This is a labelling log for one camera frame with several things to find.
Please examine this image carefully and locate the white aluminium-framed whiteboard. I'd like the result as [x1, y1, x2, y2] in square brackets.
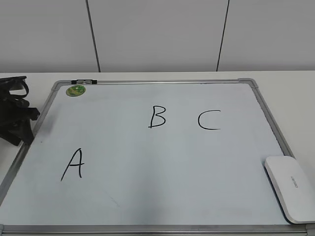
[0, 79, 315, 236]

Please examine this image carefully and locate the white rectangular board eraser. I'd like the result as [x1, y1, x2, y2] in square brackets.
[264, 156, 315, 224]

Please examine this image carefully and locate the black metal hanger clip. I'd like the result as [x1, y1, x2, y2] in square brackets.
[71, 80, 97, 85]

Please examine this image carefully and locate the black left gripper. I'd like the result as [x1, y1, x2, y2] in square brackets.
[0, 76, 40, 146]

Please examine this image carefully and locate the round green magnet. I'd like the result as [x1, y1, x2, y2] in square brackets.
[66, 85, 86, 97]

